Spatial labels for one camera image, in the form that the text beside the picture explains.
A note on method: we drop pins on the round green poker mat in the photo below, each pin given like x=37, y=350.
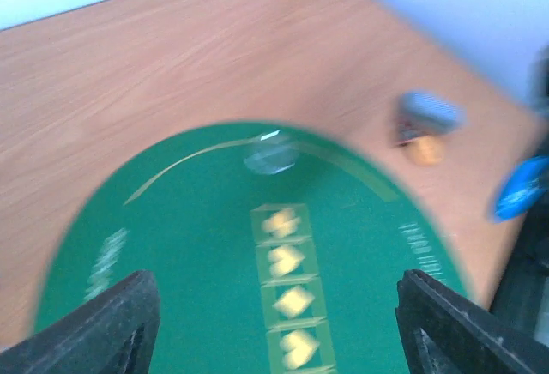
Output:
x=288, y=273

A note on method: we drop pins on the deck of playing cards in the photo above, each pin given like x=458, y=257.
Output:
x=431, y=113

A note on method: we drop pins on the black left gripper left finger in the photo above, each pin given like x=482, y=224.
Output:
x=114, y=332

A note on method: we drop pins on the clear round dealer button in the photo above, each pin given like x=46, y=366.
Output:
x=271, y=153

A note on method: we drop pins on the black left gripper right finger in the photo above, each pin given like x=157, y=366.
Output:
x=443, y=332

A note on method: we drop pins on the blue small blind button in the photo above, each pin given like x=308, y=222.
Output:
x=522, y=189

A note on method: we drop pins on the orange big blind button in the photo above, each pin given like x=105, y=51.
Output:
x=426, y=150

